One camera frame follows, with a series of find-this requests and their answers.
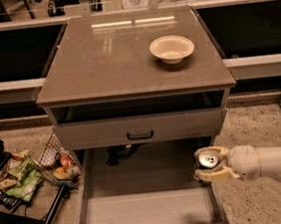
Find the red snack packet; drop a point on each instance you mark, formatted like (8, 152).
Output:
(66, 161)

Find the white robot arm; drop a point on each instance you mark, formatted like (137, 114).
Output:
(270, 163)

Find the black wire basket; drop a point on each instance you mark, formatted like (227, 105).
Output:
(49, 161)

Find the orange fruit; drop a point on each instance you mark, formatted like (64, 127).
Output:
(62, 173)

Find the pepsi can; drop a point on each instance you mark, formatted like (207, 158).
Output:
(208, 159)

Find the black drawer handle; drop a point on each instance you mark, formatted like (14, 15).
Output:
(133, 136)

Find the closed top drawer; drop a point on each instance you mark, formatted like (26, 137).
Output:
(165, 126)

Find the green chip bag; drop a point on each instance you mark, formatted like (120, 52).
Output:
(28, 178)

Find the black side table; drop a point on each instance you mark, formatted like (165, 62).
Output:
(12, 203)

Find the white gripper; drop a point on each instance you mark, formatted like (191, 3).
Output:
(243, 160)

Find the white paper bowl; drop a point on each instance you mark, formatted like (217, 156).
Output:
(171, 49)

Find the grey drawer cabinet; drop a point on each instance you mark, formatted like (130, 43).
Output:
(104, 69)

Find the open middle drawer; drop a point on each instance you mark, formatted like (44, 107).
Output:
(153, 186)

